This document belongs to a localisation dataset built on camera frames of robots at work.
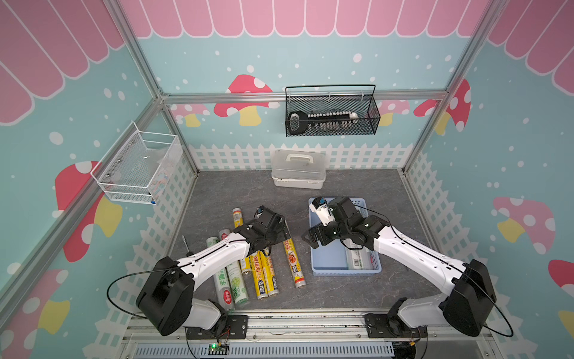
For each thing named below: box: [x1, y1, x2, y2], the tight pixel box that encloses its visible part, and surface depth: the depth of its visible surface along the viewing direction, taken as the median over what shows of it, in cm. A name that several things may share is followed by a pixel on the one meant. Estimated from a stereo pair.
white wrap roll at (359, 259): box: [345, 246, 373, 270], surface depth 87 cm
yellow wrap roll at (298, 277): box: [282, 237, 307, 289], surface depth 86 cm
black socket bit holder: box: [287, 111, 359, 135], surface depth 91 cm
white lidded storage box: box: [271, 148, 327, 190], surface depth 111 cm
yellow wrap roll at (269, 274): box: [258, 250, 280, 297], surface depth 84 cm
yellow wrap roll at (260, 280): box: [248, 250, 270, 300], surface depth 84 cm
